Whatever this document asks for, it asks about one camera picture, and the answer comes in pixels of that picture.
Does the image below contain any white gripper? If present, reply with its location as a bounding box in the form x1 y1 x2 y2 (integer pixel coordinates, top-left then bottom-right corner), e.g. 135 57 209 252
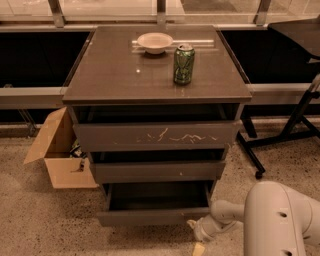
187 215 221 256

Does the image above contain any grey bottom drawer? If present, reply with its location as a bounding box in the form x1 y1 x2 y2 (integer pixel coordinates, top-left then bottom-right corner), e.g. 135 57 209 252
97 180 215 226

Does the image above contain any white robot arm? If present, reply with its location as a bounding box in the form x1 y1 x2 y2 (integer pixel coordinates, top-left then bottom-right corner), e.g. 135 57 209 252
188 181 320 256

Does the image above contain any grey middle drawer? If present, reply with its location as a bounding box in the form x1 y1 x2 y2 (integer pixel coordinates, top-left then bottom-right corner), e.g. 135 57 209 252
90 149 226 183

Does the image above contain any scratched grey top drawer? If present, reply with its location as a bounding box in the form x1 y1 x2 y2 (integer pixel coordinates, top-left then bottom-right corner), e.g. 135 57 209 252
74 104 240 152

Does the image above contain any grey drawer cabinet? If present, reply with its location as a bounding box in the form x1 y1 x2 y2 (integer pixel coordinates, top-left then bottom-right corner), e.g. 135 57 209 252
62 25 253 188

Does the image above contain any open cardboard box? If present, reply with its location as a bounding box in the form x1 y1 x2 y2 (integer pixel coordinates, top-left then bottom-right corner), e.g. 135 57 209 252
24 108 98 189

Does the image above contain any green soda can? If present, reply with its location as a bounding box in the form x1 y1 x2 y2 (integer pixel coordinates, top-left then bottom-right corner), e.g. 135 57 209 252
173 43 195 85

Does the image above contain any white bowl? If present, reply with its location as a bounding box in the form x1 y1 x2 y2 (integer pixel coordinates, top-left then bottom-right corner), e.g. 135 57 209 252
137 33 173 54

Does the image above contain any grey metal window railing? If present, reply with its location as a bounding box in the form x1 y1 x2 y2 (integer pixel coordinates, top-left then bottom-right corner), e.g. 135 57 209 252
0 0 320 110

